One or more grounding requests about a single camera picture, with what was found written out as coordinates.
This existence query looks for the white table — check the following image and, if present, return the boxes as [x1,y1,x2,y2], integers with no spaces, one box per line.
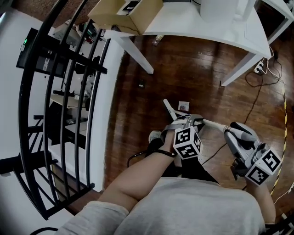
[104,0,273,87]
[259,0,294,45]

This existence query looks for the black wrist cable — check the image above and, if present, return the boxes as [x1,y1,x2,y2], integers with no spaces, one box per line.
[127,149,178,167]

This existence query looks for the grey shirt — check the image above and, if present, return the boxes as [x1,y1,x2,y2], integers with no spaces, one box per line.
[55,176,268,235]

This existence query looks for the white shoe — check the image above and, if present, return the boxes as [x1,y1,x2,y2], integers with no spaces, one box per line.
[148,130,163,144]

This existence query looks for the white paper card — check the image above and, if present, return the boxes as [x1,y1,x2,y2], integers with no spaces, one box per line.
[177,100,190,112]

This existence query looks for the yellow black floor tape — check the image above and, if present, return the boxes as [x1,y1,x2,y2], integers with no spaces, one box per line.
[270,97,288,196]

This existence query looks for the person's left forearm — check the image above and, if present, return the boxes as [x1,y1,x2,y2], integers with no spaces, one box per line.
[98,132,177,208]

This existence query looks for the person's right forearm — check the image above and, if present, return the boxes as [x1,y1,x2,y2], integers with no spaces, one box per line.
[245,180,276,224]

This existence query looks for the black metal railing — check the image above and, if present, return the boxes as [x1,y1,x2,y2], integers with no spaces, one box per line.
[0,0,108,221]

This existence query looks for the black trousers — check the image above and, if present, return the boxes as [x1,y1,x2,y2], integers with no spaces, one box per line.
[146,137,221,184]

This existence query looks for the white cable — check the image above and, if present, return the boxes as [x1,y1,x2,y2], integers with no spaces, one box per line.
[260,45,285,78]

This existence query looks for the black white device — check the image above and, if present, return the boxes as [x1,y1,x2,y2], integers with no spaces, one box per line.
[116,0,141,17]

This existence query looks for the cardboard box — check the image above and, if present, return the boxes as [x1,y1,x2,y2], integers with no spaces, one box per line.
[88,0,164,36]

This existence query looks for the white power strip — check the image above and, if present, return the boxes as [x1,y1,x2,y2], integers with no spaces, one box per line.
[253,60,266,75]

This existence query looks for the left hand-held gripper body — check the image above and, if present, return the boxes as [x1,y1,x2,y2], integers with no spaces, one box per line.
[173,114,204,160]

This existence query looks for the black floor cable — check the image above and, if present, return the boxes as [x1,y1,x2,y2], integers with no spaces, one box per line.
[199,54,287,166]

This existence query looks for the clear plastic bottle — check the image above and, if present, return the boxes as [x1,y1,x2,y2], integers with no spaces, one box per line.
[151,34,164,47]

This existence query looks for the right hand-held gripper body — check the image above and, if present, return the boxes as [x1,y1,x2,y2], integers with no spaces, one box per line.
[230,141,283,186]

